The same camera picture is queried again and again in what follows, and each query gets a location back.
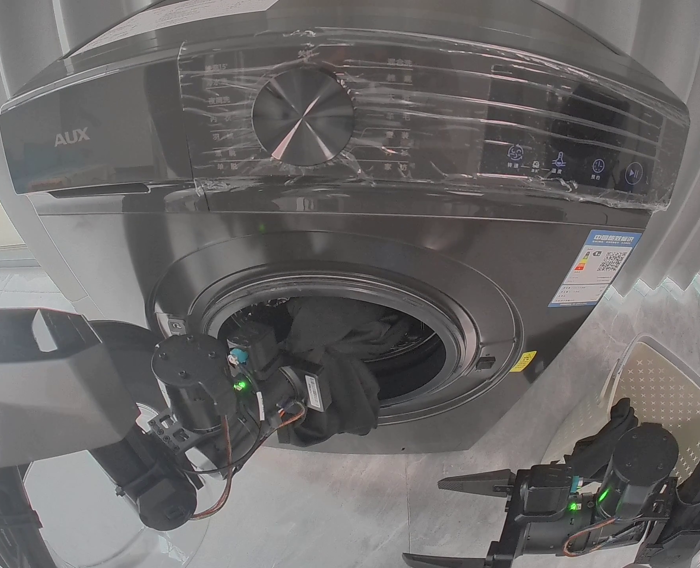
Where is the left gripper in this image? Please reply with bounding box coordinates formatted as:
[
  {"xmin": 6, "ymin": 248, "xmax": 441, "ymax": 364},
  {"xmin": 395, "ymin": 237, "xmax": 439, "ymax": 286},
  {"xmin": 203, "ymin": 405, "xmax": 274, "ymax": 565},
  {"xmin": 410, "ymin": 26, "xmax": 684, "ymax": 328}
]
[{"xmin": 267, "ymin": 360, "xmax": 344, "ymax": 432}]

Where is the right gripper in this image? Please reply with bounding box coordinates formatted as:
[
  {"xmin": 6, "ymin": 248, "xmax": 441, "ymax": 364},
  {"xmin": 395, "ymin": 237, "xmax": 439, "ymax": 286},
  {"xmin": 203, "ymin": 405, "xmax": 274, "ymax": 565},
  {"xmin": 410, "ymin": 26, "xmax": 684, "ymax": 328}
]
[{"xmin": 402, "ymin": 468, "xmax": 644, "ymax": 568}]

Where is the black garment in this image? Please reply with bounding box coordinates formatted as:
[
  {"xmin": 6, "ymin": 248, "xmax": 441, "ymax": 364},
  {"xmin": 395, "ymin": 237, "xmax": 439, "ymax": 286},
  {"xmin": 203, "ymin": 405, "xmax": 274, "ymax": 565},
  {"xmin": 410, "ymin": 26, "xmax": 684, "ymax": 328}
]
[{"xmin": 267, "ymin": 296, "xmax": 413, "ymax": 449}]

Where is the grey washing machine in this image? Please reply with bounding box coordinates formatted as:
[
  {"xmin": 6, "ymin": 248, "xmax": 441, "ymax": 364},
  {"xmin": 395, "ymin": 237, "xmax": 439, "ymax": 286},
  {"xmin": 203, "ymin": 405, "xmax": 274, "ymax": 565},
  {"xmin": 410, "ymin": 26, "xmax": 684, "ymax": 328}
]
[{"xmin": 0, "ymin": 0, "xmax": 691, "ymax": 454}]

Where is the cream laundry basket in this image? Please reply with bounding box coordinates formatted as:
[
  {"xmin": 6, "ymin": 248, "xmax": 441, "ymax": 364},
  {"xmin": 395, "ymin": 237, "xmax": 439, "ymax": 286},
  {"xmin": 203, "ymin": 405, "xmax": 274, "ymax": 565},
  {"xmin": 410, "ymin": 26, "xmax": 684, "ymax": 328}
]
[{"xmin": 538, "ymin": 334, "xmax": 700, "ymax": 498}]

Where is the washing machine door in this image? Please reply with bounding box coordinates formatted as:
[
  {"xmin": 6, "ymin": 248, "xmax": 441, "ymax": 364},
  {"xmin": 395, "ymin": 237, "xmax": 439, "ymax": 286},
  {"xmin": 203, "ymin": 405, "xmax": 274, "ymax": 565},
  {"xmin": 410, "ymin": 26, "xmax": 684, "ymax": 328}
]
[{"xmin": 0, "ymin": 317, "xmax": 216, "ymax": 568}]

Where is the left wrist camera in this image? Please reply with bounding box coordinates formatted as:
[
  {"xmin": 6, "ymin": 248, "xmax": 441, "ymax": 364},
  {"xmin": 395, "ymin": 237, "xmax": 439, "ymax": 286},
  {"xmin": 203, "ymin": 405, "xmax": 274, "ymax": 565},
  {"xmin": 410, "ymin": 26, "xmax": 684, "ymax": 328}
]
[{"xmin": 227, "ymin": 324, "xmax": 281, "ymax": 378}]

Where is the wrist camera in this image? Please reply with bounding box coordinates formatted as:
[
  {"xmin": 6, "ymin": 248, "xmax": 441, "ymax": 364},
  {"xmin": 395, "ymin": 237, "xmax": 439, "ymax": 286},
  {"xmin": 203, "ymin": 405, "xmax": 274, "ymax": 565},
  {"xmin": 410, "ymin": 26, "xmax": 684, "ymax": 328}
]
[
  {"xmin": 227, "ymin": 324, "xmax": 281, "ymax": 378},
  {"xmin": 520, "ymin": 464, "xmax": 583, "ymax": 520}
]

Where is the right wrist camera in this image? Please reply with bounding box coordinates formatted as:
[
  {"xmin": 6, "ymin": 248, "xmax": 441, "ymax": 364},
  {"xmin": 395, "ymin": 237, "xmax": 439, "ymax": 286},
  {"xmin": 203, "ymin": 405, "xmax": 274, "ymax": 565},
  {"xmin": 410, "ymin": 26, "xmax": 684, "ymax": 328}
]
[{"xmin": 520, "ymin": 464, "xmax": 583, "ymax": 520}]

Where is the black cable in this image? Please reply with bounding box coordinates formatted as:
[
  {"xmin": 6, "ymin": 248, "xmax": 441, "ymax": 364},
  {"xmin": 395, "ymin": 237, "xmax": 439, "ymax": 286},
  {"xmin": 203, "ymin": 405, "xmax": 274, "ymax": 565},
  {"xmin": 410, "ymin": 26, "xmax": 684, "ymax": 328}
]
[{"xmin": 572, "ymin": 397, "xmax": 647, "ymax": 466}]

